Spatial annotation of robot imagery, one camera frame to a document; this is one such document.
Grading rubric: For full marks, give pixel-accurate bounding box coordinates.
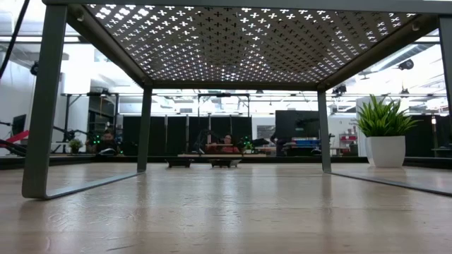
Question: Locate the person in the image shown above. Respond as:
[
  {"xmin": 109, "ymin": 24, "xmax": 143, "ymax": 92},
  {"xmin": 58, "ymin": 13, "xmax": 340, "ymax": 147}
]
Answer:
[
  {"xmin": 208, "ymin": 133, "xmax": 241, "ymax": 155},
  {"xmin": 97, "ymin": 129, "xmax": 119, "ymax": 155},
  {"xmin": 270, "ymin": 131, "xmax": 289, "ymax": 157}
]

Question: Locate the large black wall monitor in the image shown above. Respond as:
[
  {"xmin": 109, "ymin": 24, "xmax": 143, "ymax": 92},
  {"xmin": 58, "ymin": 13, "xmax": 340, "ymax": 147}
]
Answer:
[{"xmin": 275, "ymin": 109, "xmax": 321, "ymax": 139}]

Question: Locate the green plant in white pot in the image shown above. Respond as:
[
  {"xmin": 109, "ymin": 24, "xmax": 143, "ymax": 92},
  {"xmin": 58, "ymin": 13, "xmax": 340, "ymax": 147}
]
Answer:
[{"xmin": 355, "ymin": 93, "xmax": 421, "ymax": 169}]

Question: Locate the black partition wall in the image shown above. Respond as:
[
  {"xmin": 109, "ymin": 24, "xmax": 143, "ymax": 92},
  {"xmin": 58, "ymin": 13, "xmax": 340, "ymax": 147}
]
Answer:
[{"xmin": 122, "ymin": 115, "xmax": 254, "ymax": 156}]

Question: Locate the blue storage bin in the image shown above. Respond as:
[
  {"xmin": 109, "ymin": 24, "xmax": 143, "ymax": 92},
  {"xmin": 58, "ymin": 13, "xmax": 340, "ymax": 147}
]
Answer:
[{"xmin": 295, "ymin": 139, "xmax": 321, "ymax": 148}]

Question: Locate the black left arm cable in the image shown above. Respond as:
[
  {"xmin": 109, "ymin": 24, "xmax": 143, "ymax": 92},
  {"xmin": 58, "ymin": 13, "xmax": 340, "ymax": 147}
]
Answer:
[{"xmin": 0, "ymin": 0, "xmax": 32, "ymax": 78}]

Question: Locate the black aluminium table frame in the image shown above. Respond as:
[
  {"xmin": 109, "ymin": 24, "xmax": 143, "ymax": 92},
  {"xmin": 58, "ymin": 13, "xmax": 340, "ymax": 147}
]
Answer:
[{"xmin": 0, "ymin": 154, "xmax": 452, "ymax": 171}]

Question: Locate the red bar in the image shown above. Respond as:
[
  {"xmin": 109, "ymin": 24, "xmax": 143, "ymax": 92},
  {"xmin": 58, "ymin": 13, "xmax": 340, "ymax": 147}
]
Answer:
[{"xmin": 0, "ymin": 129, "xmax": 31, "ymax": 146}]

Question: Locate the small black monitor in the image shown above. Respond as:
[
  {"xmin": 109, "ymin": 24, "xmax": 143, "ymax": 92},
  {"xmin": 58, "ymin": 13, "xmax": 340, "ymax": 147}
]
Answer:
[{"xmin": 11, "ymin": 113, "xmax": 28, "ymax": 137}]

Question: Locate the wooden background table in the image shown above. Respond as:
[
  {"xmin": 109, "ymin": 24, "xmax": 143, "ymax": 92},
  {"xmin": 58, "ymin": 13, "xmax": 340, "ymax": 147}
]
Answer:
[{"xmin": 176, "ymin": 152, "xmax": 268, "ymax": 158}]

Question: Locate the grey perforated metal shelf riser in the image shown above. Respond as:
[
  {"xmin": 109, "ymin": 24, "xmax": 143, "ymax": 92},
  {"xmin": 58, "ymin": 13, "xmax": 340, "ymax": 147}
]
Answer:
[{"xmin": 21, "ymin": 0, "xmax": 452, "ymax": 200}]

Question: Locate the small black square plate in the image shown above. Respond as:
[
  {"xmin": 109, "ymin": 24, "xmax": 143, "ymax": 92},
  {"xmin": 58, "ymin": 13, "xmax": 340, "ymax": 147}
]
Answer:
[
  {"xmin": 165, "ymin": 157, "xmax": 194, "ymax": 169},
  {"xmin": 208, "ymin": 158, "xmax": 242, "ymax": 168}
]

